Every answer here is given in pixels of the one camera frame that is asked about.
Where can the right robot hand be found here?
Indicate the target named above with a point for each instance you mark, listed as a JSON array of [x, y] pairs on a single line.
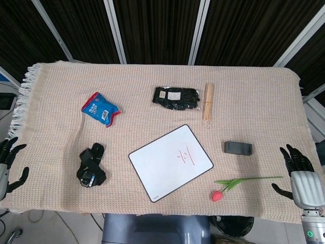
[[303, 178]]

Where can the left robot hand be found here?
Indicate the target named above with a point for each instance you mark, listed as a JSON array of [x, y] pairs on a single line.
[[3, 167]]

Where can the black eraser block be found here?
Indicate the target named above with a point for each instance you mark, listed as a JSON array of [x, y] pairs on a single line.
[[238, 148]]

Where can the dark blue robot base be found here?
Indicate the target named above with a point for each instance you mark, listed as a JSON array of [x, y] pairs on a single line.
[[156, 230]]

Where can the white drawing board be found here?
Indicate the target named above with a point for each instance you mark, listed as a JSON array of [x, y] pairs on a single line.
[[170, 163]]

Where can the artificial red tulip flower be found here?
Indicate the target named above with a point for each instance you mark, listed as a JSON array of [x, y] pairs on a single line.
[[228, 186]]

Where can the black round bin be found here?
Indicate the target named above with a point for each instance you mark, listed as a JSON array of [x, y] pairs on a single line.
[[233, 225]]

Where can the blue snack bag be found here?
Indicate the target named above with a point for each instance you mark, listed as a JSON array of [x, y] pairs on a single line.
[[100, 109]]

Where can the bundle of wooden skewers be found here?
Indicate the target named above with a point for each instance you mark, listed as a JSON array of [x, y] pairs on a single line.
[[208, 101]]

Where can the black gloves in packaging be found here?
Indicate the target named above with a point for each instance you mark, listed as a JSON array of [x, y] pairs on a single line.
[[175, 97]]

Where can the beige woven tablecloth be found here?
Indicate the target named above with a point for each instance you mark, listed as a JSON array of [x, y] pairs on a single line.
[[162, 101]]

